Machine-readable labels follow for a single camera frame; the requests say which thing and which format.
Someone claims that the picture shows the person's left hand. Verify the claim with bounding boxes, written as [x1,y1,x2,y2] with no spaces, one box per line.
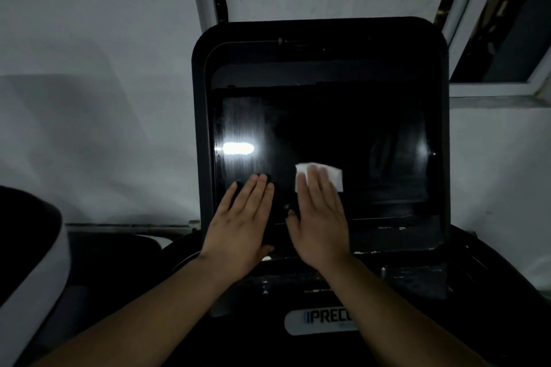
[200,173,276,284]

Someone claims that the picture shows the person's right hand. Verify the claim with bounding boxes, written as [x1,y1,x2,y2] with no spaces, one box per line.
[286,165,352,272]

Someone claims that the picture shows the white wet wipe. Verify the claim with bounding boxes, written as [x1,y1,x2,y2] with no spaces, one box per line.
[294,162,344,194]

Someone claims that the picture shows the person's right forearm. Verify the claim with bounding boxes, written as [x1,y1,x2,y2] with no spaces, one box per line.
[323,252,491,367]

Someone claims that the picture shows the person's left forearm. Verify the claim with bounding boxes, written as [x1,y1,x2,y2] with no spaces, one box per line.
[34,252,235,367]

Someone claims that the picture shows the white framed window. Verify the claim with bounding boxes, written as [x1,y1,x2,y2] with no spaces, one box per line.
[185,0,551,110]

